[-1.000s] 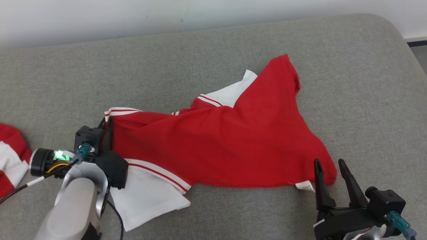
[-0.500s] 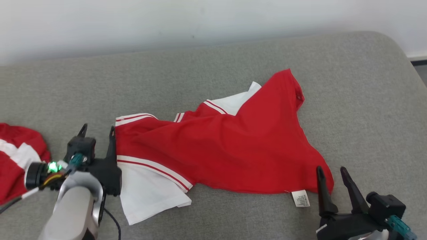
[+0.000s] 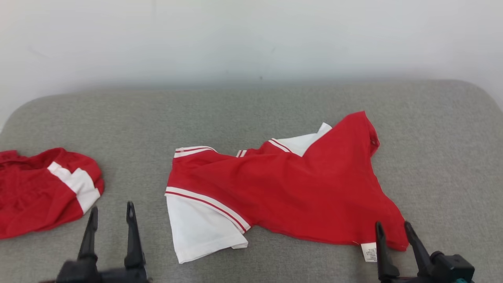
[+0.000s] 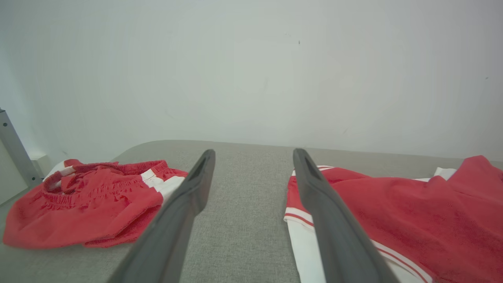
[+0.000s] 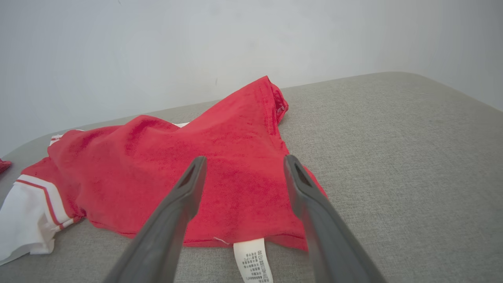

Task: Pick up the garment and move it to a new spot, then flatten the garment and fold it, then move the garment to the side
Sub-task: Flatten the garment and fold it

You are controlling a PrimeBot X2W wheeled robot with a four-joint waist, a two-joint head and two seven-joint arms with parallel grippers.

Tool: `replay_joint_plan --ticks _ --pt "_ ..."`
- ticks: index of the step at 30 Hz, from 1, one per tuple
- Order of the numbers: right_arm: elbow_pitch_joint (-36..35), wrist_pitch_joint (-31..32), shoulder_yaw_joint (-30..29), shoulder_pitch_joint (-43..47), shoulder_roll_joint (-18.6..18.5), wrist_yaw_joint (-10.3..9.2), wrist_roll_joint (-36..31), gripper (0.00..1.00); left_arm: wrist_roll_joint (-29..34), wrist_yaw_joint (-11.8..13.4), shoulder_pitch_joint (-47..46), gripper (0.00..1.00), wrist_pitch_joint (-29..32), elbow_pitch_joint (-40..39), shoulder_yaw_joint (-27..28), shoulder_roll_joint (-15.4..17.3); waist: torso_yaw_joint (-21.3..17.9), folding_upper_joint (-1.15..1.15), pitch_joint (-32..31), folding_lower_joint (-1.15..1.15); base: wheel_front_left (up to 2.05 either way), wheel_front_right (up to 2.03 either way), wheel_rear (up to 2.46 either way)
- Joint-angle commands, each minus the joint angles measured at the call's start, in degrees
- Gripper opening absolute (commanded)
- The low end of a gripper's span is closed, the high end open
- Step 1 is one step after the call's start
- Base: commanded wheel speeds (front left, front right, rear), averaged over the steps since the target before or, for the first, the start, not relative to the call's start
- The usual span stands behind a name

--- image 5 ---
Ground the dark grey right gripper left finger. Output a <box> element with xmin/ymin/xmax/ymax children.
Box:
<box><xmin>103</xmin><ymin>156</ymin><xmax>208</xmax><ymax>283</ymax></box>

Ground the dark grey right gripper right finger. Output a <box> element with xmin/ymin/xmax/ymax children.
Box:
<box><xmin>283</xmin><ymin>154</ymin><xmax>387</xmax><ymax>283</ymax></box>

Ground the red jersey with white sleeves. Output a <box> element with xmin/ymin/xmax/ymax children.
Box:
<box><xmin>0</xmin><ymin>75</ymin><xmax>329</xmax><ymax>283</ymax></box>

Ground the grey fabric sofa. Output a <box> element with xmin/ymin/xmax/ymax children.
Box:
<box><xmin>0</xmin><ymin>71</ymin><xmax>503</xmax><ymax>283</ymax></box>

